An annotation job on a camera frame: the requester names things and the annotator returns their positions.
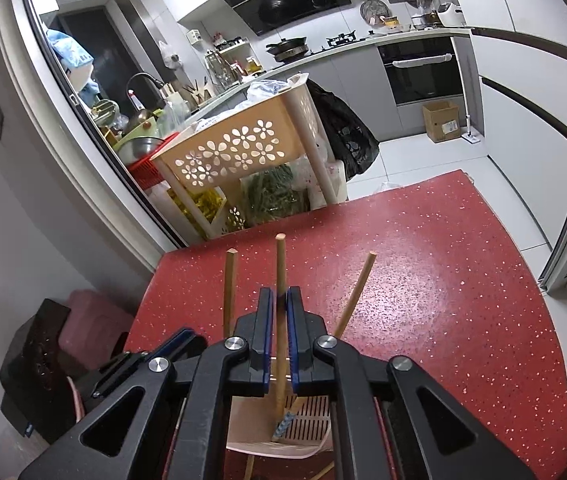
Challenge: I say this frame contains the wooden chopstick one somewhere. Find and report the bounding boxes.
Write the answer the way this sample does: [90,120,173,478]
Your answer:
[223,248,238,338]

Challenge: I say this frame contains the kitchen faucet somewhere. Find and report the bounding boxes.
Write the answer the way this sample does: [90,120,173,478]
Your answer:
[125,72,165,112]

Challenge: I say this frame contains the steel bowl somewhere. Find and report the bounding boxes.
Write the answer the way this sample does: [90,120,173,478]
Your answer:
[116,136,163,166]

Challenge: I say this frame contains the wooden chopstick four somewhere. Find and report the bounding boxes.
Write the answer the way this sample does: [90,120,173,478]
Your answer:
[250,453,334,480]

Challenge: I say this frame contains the black built-in oven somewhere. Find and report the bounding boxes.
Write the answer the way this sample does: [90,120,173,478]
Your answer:
[378,37,462,105]

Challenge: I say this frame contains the yellow cooking oil bottle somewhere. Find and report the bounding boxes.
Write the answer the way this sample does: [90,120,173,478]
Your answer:
[166,188,225,240]

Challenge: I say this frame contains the white refrigerator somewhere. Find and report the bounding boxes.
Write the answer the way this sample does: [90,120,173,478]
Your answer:
[458,0,567,245]

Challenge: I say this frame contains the pink chair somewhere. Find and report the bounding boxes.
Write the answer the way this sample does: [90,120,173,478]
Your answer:
[59,289,134,370]

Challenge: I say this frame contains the red plastic basket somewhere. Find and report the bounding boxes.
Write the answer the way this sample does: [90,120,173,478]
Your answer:
[127,131,180,191]

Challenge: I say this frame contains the wooden chopstick two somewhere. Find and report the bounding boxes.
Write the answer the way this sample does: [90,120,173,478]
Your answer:
[333,252,377,339]

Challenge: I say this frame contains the bag of green vegetables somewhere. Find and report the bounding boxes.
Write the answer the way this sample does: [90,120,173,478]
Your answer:
[240,164,311,226]

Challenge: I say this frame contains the beige utensil holder caddy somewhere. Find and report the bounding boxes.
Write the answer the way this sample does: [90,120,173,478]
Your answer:
[225,356,335,461]

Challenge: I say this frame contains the beige flower-pattern storage cart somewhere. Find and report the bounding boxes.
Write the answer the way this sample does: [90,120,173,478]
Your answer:
[151,73,342,240]

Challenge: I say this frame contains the black wok on stove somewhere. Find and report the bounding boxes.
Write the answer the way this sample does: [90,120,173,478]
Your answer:
[266,37,308,64]

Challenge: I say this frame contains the cardboard box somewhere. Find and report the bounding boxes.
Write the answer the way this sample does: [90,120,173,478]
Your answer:
[421,101,461,143]

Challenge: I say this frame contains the black garbage bag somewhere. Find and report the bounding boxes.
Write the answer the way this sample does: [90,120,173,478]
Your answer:
[306,79,379,181]

